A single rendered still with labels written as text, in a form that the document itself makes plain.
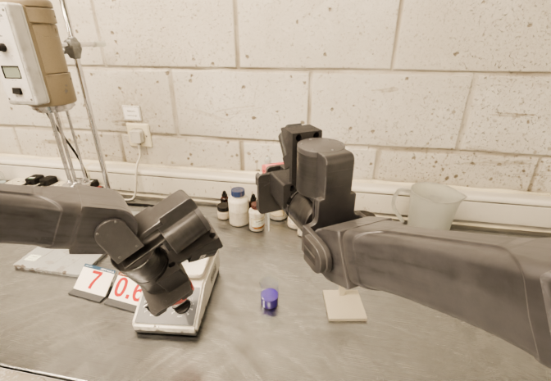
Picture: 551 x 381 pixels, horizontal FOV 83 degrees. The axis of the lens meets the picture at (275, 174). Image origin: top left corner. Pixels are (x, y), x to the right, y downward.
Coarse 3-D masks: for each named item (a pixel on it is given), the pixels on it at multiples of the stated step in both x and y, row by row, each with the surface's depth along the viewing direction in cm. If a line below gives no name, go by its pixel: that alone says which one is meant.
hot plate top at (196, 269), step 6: (204, 258) 69; (186, 264) 67; (192, 264) 67; (198, 264) 67; (204, 264) 67; (186, 270) 65; (192, 270) 65; (198, 270) 65; (204, 270) 66; (192, 276) 64; (198, 276) 64
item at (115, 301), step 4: (112, 288) 70; (112, 296) 70; (108, 300) 69; (112, 300) 69; (116, 300) 69; (120, 300) 69; (124, 300) 69; (128, 300) 68; (108, 304) 68; (112, 304) 68; (116, 304) 68; (120, 304) 68; (124, 304) 68; (128, 304) 68; (132, 304) 68; (136, 304) 68; (120, 308) 67; (124, 308) 67; (128, 308) 67; (132, 308) 67
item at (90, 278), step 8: (88, 272) 73; (96, 272) 73; (104, 272) 72; (80, 280) 73; (88, 280) 72; (96, 280) 72; (104, 280) 72; (88, 288) 71; (96, 288) 71; (104, 288) 71
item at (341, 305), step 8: (344, 288) 69; (328, 296) 69; (336, 296) 69; (344, 296) 69; (352, 296) 69; (328, 304) 67; (336, 304) 67; (344, 304) 67; (352, 304) 67; (360, 304) 67; (328, 312) 65; (336, 312) 65; (344, 312) 65; (352, 312) 65; (360, 312) 65; (336, 320) 64; (344, 320) 64; (352, 320) 64; (360, 320) 64
